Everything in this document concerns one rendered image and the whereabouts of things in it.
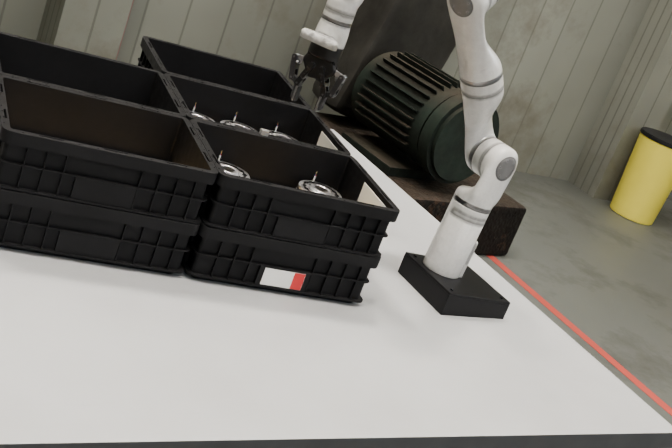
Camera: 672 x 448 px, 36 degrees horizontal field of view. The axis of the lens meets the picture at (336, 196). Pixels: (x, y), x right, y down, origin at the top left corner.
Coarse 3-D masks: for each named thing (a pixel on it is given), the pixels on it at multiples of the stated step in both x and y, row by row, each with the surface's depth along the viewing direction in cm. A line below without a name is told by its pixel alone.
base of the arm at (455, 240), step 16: (448, 208) 236; (464, 208) 232; (448, 224) 234; (464, 224) 233; (480, 224) 234; (432, 240) 239; (448, 240) 234; (464, 240) 234; (432, 256) 237; (448, 256) 235; (464, 256) 236; (448, 272) 236
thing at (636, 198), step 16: (640, 144) 654; (656, 144) 645; (640, 160) 653; (656, 160) 647; (624, 176) 664; (640, 176) 653; (656, 176) 650; (624, 192) 662; (640, 192) 655; (656, 192) 654; (624, 208) 662; (640, 208) 658; (656, 208) 660
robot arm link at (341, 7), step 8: (328, 0) 228; (336, 0) 226; (344, 0) 226; (352, 0) 227; (360, 0) 228; (328, 8) 227; (336, 8) 226; (344, 8) 226; (352, 8) 227; (328, 16) 227; (336, 16) 227; (344, 16) 227; (352, 16) 228; (344, 24) 228
